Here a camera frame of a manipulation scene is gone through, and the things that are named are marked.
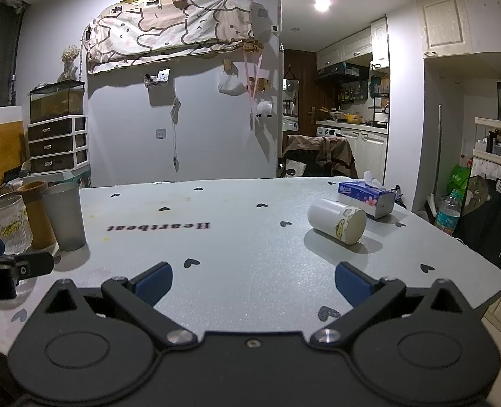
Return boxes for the cartoon rabbit fabric hanging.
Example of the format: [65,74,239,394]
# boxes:
[84,0,254,75]

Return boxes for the white cup with cartoon print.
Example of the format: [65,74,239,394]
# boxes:
[307,198,367,245]

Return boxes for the frosted grey plastic cup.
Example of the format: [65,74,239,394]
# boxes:
[42,183,86,252]

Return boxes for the glass fish tank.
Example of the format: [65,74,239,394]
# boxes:
[28,80,85,123]

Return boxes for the green-labelled water bottle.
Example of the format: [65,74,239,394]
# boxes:
[434,189,463,235]

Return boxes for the white plush toy hanging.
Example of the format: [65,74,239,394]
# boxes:
[256,100,273,118]

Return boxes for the dried flower vase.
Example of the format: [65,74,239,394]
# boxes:
[60,45,80,81]

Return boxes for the white three-drawer storage unit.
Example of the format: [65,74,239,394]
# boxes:
[27,115,89,174]

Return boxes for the white upper wall cabinet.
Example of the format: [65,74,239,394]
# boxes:
[417,0,473,58]

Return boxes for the blue tissue box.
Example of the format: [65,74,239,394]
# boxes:
[338,171,396,219]

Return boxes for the clear glass with yellow print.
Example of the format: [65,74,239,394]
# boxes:
[0,194,33,255]

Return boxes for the chair draped with brown cloth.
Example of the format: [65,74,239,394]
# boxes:
[282,134,358,178]

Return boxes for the black chalkboard sign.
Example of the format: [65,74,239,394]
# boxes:
[454,176,501,270]

